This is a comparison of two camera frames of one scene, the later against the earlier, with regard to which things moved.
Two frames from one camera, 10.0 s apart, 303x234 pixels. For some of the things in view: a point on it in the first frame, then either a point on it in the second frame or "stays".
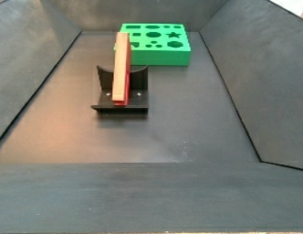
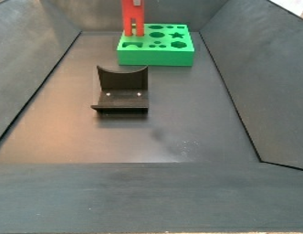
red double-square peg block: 122,69 → 137,12
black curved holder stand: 137,106 stays
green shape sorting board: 158,44 stays
